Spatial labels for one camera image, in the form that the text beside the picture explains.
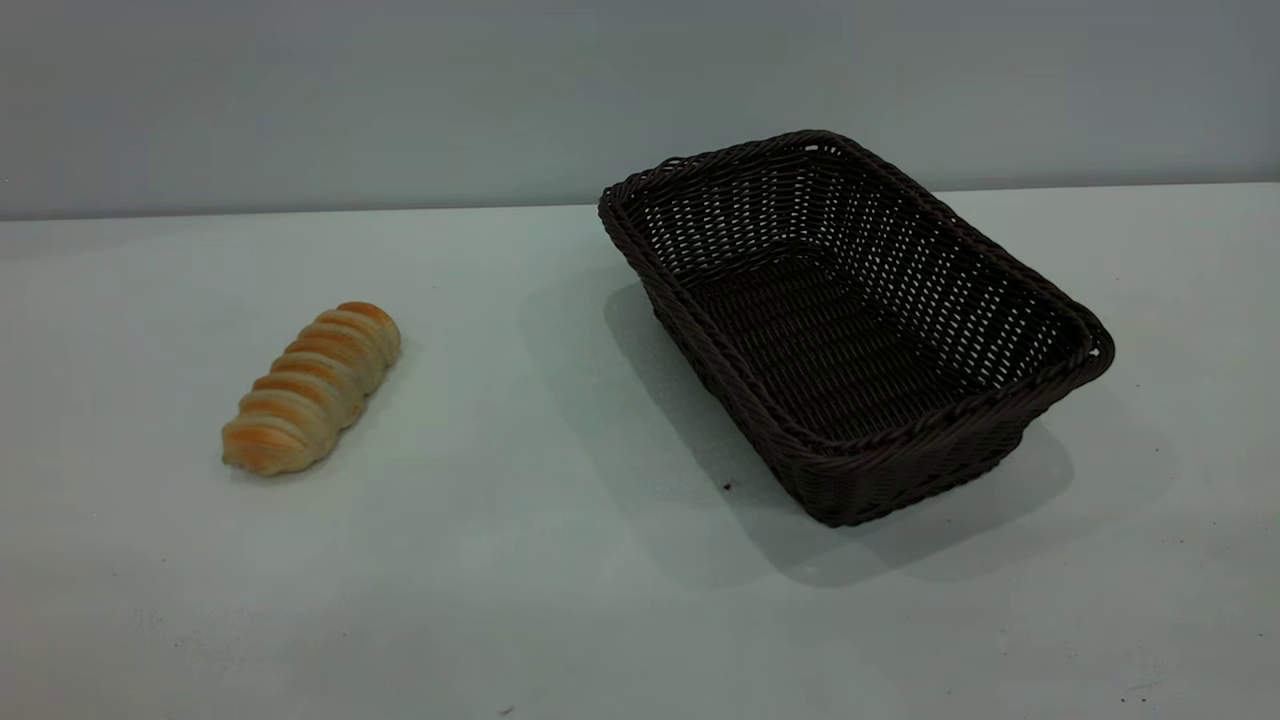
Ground golden ridged bread loaf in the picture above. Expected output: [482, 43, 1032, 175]
[221, 301, 402, 477]

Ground black woven wicker basket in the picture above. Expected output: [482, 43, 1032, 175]
[598, 129, 1115, 528]

